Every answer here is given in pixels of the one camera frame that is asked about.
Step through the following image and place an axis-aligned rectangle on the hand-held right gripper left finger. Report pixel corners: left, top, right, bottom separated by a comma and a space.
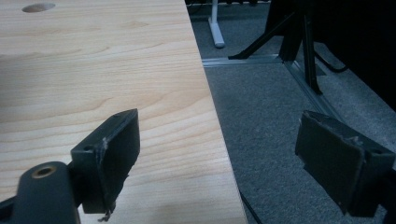
70, 108, 141, 222

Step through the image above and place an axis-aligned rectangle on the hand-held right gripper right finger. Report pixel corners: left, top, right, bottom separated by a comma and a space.
294, 109, 396, 218

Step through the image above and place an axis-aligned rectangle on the dark curtain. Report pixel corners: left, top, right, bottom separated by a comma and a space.
267, 0, 396, 111

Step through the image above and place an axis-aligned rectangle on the black metal stand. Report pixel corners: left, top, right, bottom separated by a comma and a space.
228, 0, 323, 95

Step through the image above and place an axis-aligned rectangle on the white table leg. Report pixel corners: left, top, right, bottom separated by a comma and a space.
207, 0, 226, 49

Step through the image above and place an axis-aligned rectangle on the black cable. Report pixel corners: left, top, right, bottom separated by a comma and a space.
313, 50, 349, 74

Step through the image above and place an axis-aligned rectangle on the grey floor cable cover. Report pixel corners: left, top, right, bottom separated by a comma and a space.
201, 54, 344, 120

